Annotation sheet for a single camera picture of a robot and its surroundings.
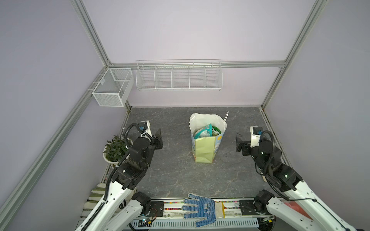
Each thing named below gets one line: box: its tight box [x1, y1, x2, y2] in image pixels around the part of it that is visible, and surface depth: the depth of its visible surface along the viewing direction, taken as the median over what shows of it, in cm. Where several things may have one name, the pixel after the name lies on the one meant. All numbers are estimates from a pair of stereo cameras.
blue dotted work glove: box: [181, 192, 225, 229], surface depth 75 cm
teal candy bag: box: [193, 123, 213, 140], surface depth 86 cm
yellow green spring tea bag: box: [211, 126, 222, 137], surface depth 88 cm
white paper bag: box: [188, 111, 229, 164], surface depth 82 cm
